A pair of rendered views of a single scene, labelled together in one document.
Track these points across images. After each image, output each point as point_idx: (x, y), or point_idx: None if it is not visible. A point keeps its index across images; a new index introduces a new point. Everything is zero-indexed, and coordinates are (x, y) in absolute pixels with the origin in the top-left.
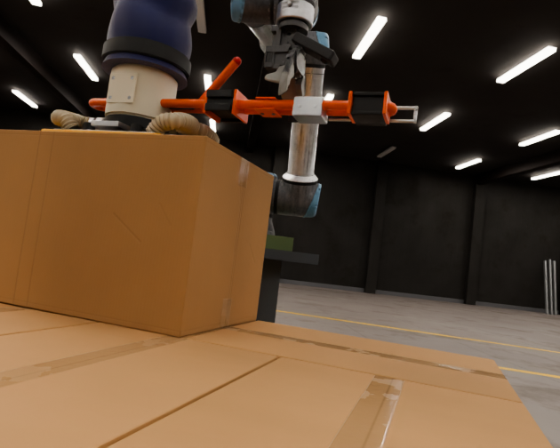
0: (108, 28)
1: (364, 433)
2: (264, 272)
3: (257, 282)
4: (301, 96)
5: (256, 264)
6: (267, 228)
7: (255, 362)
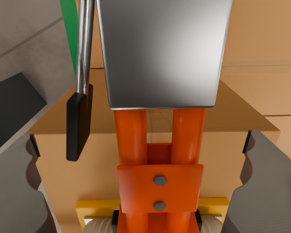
0: None
1: None
2: None
3: (90, 77)
4: (27, 172)
5: (94, 82)
6: (63, 96)
7: (239, 3)
